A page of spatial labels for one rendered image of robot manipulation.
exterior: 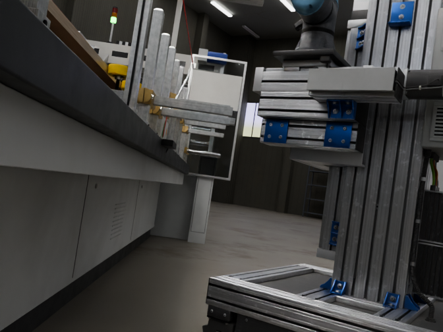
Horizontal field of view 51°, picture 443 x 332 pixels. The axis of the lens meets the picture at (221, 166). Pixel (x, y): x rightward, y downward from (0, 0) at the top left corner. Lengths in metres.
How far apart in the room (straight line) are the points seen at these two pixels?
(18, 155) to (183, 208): 3.88
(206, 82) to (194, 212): 1.22
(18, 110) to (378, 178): 1.31
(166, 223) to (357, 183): 3.03
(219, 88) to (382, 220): 3.00
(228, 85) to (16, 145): 3.86
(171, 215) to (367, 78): 3.32
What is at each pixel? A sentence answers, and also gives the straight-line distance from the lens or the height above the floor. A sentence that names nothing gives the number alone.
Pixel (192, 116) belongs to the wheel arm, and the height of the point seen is 0.80.
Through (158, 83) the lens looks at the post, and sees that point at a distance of 1.89.
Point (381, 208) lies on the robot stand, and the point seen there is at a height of 0.55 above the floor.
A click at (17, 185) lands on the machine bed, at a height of 0.47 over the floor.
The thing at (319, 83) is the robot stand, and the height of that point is 0.90.
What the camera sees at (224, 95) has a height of 1.41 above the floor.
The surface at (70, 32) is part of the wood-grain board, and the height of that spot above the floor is 0.88.
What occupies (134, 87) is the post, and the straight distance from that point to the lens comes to 1.37.
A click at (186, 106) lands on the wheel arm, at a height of 0.80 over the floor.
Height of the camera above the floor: 0.53
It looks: 3 degrees up
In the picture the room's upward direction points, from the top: 8 degrees clockwise
